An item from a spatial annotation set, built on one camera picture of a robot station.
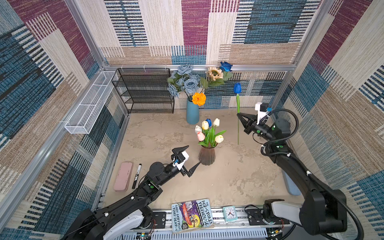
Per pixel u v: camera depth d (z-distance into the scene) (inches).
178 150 27.0
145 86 42.8
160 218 29.3
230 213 29.1
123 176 34.9
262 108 24.5
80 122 27.4
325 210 17.8
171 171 25.6
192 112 40.6
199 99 32.2
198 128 29.1
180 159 23.0
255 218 28.8
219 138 26.0
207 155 37.9
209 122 29.1
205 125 28.1
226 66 32.1
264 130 25.5
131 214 21.0
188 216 28.7
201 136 27.4
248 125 27.0
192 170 27.0
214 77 31.6
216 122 31.8
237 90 25.7
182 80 35.1
